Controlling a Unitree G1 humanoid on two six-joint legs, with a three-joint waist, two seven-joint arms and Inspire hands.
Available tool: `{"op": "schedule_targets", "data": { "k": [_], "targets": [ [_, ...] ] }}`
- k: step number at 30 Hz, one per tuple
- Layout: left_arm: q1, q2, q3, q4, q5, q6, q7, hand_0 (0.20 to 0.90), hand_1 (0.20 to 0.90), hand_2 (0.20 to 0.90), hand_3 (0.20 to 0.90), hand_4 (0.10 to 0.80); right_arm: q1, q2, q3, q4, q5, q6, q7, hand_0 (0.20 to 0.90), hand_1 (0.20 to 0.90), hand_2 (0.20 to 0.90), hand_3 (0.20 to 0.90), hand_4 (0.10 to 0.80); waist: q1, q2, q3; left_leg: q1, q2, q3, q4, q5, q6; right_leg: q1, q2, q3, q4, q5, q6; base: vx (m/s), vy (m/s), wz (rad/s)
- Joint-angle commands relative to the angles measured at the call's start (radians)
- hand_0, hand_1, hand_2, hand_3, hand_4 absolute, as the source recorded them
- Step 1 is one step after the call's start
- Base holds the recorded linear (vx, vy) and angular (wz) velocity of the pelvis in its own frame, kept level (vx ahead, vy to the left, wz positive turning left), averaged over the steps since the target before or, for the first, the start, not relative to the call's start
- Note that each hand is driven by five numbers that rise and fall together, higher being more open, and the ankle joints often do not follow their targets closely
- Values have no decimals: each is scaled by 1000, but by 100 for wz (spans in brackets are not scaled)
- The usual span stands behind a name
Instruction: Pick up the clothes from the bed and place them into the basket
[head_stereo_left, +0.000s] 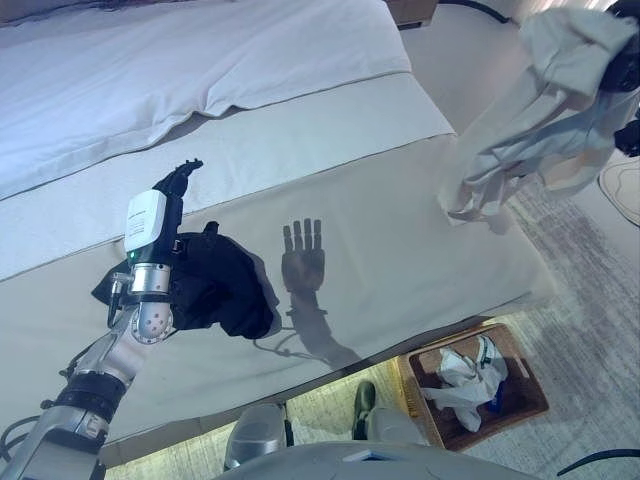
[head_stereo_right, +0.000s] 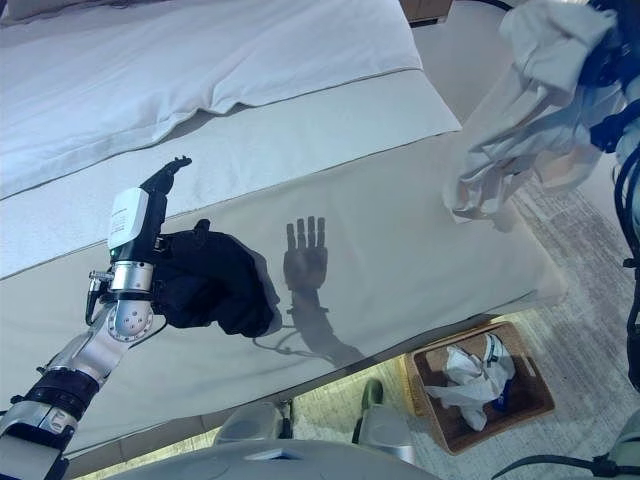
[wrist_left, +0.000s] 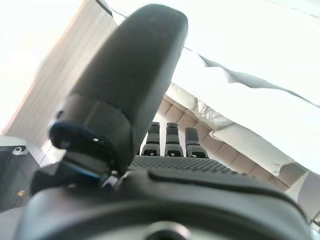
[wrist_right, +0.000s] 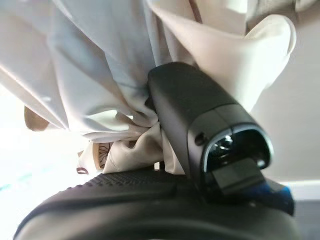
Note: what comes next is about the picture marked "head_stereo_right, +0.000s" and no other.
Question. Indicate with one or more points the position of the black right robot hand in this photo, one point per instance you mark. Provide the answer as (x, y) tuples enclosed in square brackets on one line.
[(615, 55)]

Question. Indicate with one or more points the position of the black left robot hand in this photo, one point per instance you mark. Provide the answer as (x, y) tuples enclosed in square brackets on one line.
[(127, 220)]

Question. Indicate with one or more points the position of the cream garment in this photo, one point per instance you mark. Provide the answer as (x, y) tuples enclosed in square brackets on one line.
[(530, 100)]

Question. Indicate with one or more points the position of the black garment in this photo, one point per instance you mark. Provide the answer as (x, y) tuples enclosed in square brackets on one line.
[(220, 290)]

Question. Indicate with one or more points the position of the white garment with blue print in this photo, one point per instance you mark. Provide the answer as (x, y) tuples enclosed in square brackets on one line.
[(470, 380)]

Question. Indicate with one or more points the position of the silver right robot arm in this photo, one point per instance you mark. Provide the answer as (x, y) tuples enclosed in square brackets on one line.
[(631, 145)]

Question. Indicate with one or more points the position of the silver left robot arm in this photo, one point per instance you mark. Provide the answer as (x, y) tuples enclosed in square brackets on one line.
[(127, 320)]

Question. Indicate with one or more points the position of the bed with grey sheet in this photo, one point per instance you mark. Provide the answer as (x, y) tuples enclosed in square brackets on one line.
[(300, 125)]

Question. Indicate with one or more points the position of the woven wicker basket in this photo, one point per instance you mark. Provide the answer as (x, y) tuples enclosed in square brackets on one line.
[(535, 395)]

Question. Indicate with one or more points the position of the white duvet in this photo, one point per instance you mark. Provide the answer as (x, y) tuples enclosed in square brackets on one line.
[(175, 65)]

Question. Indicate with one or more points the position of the brown nightstand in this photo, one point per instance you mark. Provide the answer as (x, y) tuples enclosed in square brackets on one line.
[(425, 9)]

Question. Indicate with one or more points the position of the grey striped rug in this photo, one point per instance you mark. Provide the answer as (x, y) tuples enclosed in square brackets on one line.
[(575, 310)]

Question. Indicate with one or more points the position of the grey robot torso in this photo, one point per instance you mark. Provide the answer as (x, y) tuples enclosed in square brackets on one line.
[(250, 465)]

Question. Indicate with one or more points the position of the dark green right robot foot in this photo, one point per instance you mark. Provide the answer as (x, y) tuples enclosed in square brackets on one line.
[(372, 392)]

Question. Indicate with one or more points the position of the silver right robot leg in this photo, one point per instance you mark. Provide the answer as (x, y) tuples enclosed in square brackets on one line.
[(385, 430)]

